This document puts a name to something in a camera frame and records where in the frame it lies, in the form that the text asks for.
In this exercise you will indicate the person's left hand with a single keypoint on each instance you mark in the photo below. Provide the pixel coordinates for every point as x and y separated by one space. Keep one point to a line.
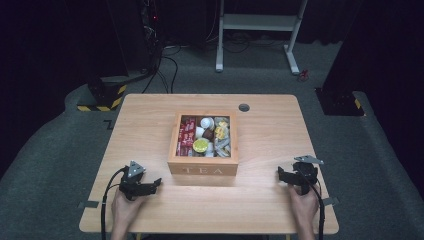
124 208

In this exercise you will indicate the person's right hand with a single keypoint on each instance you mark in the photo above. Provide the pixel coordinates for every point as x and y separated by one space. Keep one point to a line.
304 206

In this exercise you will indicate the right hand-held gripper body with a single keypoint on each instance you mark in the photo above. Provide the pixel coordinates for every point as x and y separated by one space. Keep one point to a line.
306 171

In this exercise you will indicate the wooden tea box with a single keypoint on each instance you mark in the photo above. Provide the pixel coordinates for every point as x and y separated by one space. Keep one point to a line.
202 164

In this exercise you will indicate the brown coffee capsule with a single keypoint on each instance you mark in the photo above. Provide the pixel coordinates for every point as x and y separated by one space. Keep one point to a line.
208 134

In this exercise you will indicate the white metal stand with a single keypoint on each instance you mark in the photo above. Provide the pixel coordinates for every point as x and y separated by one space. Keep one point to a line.
258 22

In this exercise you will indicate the white coffee capsule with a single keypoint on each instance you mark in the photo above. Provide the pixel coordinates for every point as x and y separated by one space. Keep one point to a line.
207 122
199 132

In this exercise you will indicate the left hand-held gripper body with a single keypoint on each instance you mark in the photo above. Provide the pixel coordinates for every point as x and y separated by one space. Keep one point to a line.
132 181

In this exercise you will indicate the green lid coffee capsule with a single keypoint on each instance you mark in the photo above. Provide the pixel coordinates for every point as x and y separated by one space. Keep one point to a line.
201 145

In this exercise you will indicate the small red floor object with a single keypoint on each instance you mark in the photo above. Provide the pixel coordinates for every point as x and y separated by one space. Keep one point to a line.
302 75

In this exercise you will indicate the pile of yellow clear sachets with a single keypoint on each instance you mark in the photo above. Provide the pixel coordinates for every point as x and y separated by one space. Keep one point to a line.
222 136

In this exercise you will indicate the row of red packets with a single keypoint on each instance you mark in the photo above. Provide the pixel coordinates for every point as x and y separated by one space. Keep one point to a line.
186 135

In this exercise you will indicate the grey table edge bracket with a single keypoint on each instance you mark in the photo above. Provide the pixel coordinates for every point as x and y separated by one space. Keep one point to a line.
330 201
88 204

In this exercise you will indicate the black yellow striped stand base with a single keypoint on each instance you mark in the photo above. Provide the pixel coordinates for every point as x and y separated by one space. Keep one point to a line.
106 95

